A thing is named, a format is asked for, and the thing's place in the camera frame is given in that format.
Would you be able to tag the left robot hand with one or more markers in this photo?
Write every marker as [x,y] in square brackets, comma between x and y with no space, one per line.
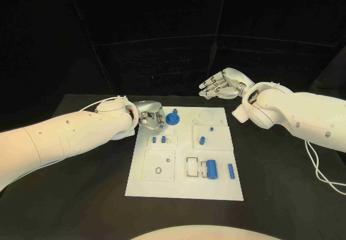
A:
[149,107]

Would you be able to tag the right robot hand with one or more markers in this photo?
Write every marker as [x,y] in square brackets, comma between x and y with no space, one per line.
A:
[233,76]

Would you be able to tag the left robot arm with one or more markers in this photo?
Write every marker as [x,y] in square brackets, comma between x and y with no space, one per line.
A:
[54,138]

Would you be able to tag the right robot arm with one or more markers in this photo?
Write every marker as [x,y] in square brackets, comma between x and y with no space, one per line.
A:
[298,112]

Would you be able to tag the white task board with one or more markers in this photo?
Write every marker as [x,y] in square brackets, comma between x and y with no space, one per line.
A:
[184,187]

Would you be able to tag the thick blue cylinder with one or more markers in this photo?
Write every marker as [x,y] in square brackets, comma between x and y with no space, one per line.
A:
[213,168]

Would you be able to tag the thin long blue cylinder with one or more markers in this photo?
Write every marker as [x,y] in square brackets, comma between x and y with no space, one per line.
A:
[231,171]

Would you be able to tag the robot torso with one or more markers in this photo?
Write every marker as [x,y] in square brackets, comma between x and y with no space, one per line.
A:
[208,233]

